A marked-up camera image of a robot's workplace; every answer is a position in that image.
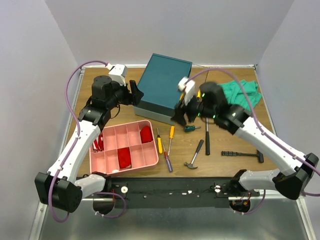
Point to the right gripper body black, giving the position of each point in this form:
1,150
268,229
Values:
186,110

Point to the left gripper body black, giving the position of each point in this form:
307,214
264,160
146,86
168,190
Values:
122,96

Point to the orange yellow screwdriver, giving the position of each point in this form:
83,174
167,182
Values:
171,136

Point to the stubby green screwdriver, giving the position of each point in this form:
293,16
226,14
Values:
190,128

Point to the teal drawer box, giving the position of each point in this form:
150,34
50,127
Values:
159,83

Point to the yellow black screwdriver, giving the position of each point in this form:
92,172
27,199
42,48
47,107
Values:
159,142

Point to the purple red screwdriver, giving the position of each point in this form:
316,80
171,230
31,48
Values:
168,162

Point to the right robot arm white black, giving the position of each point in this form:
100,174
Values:
294,168

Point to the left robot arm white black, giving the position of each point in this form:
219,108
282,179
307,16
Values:
58,187

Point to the red sock top right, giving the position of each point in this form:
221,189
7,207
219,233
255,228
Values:
146,135

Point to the pink divided tray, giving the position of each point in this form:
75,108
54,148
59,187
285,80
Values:
143,156

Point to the black rubber mallet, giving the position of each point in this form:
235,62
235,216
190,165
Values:
258,155

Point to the red white striped sock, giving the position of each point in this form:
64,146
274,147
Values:
98,144

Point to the red sock bottom middle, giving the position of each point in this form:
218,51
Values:
124,158

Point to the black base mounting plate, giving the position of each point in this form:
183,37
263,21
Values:
176,192

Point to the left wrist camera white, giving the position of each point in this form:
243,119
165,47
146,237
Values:
117,73

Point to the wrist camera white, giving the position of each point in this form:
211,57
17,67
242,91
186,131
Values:
188,88
117,73

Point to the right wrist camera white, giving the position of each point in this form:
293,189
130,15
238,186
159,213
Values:
188,88

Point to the claw hammer black handle upright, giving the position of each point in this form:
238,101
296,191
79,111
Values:
207,138

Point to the claw hammer grey handle lower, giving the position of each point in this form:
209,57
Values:
190,165

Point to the aluminium rail frame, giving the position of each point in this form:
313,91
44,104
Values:
59,187

